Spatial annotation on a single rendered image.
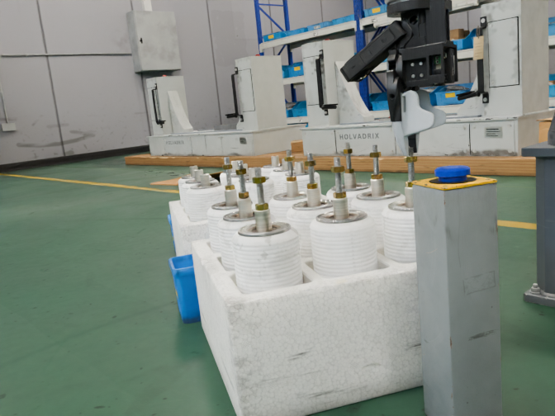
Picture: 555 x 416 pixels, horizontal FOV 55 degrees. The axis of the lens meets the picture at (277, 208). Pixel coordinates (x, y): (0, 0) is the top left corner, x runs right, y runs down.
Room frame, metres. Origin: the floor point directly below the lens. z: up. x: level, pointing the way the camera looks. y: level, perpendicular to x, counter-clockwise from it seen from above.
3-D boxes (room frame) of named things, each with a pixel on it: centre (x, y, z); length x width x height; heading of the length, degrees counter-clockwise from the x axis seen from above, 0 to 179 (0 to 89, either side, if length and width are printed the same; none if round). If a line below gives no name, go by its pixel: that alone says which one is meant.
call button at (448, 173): (0.63, -0.21, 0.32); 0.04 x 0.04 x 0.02
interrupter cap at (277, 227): (0.74, 0.02, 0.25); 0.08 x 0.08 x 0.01
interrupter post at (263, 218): (0.74, 0.02, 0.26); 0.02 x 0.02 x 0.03
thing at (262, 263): (0.74, 0.02, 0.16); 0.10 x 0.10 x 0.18
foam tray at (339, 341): (0.89, -0.06, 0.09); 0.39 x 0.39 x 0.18; 15
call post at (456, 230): (0.63, -0.21, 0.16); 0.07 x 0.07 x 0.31; 15
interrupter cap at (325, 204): (0.89, -0.06, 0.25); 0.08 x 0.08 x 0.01
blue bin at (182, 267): (1.13, 0.09, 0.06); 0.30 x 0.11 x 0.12; 105
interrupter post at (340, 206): (0.77, -0.09, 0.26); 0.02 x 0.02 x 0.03
